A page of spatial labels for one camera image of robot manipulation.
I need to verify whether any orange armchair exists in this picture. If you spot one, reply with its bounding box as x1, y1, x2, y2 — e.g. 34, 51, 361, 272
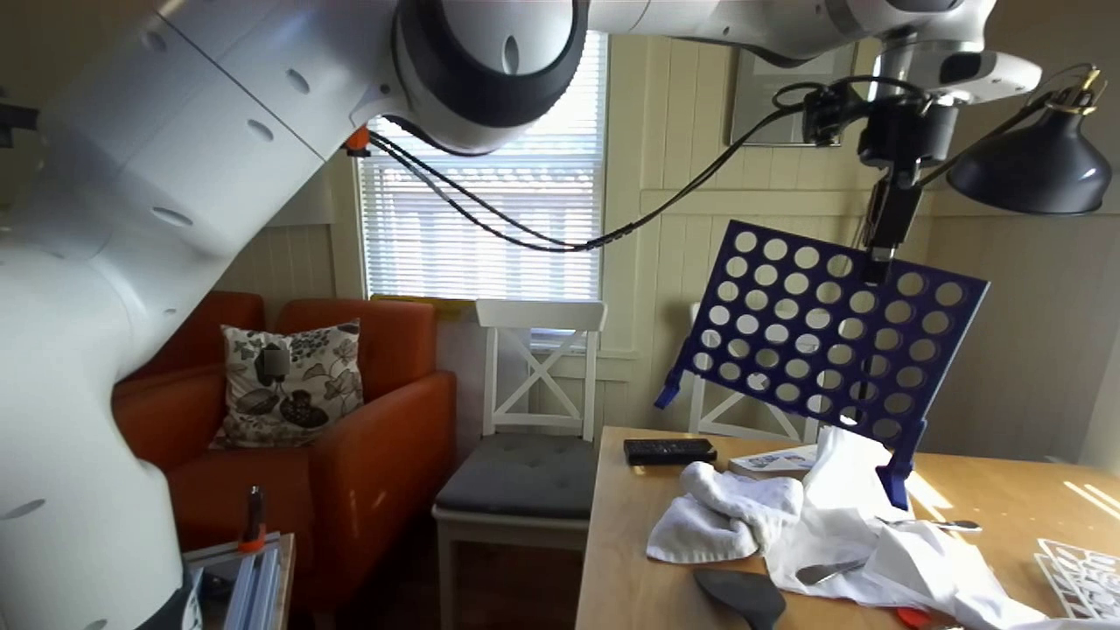
113, 290, 462, 623

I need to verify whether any black cable bundle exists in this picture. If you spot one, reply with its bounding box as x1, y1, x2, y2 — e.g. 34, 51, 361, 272
364, 73, 896, 256

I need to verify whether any black floor lamp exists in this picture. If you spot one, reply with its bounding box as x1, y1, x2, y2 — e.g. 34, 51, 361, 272
843, 62, 1115, 429

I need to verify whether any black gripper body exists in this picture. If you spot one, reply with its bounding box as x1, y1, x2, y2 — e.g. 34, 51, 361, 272
856, 97, 937, 229

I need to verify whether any white chair with gray cushion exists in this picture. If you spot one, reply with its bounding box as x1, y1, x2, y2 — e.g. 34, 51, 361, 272
431, 297, 611, 630

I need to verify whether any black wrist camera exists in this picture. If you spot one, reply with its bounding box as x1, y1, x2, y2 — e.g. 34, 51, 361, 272
802, 82, 871, 150

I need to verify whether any white lattice plastic piece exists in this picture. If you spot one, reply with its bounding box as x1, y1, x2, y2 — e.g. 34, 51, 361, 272
1031, 535, 1120, 623

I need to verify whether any blue connect four grid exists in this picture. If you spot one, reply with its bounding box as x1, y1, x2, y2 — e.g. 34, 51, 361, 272
654, 216, 994, 514

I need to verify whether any floral patterned pillow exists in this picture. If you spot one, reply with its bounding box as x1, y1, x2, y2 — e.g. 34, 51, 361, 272
207, 322, 368, 457

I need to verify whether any window with white blinds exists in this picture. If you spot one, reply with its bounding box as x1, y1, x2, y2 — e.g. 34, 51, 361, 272
349, 33, 611, 304

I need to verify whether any black remote control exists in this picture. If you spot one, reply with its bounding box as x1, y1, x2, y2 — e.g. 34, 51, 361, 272
620, 436, 721, 472

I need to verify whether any wooden table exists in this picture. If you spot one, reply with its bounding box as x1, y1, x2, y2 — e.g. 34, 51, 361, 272
575, 424, 1120, 630

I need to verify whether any white crumpled cloth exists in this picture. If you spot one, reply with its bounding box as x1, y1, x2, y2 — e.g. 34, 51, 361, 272
645, 424, 1054, 630

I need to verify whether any orange-handled tool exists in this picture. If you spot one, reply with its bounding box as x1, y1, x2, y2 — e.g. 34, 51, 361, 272
238, 482, 274, 560

